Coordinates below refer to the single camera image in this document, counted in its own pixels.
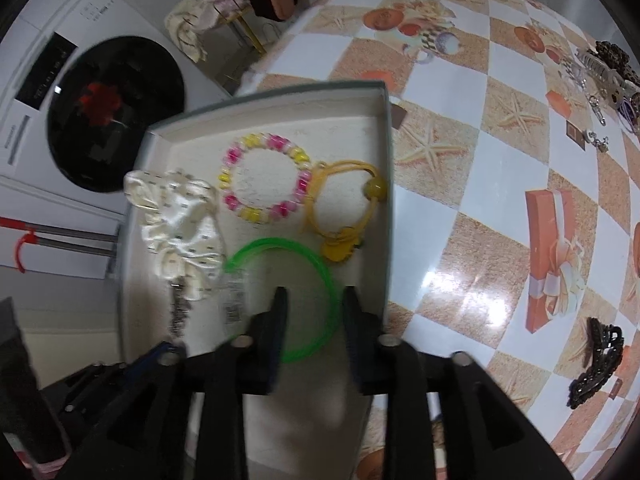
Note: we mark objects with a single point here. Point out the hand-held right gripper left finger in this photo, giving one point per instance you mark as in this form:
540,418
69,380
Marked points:
272,345

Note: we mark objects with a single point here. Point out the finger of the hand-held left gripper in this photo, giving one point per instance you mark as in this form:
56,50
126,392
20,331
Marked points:
140,357

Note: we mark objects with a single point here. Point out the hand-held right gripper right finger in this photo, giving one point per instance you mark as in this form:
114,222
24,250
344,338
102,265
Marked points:
352,340

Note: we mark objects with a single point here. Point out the silver rhinestone hair clip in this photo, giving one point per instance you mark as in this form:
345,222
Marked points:
179,312

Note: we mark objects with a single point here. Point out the green plastic bangle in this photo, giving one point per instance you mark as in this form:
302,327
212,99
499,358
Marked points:
327,270

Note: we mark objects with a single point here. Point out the cream satin scrunchie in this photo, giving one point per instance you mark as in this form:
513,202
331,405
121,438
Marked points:
175,230

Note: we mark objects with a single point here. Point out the white grey-rimmed tray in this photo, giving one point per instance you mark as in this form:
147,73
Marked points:
345,130

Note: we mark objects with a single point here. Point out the white washing machine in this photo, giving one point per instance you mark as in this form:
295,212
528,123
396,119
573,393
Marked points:
115,115

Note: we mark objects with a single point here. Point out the black lace hair clip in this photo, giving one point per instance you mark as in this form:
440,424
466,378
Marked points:
597,360

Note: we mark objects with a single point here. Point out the gold metal rack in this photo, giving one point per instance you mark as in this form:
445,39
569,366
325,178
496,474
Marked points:
247,30

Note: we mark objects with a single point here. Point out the small silver clasp charm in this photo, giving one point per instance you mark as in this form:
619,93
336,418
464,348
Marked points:
599,141

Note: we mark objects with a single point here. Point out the cream cloth bag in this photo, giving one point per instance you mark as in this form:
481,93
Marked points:
200,15

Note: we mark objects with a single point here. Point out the clear claw clip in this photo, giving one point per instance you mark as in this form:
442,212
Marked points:
600,72

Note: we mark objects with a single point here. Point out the leopard print scrunchie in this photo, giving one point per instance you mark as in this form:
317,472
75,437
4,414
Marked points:
617,60

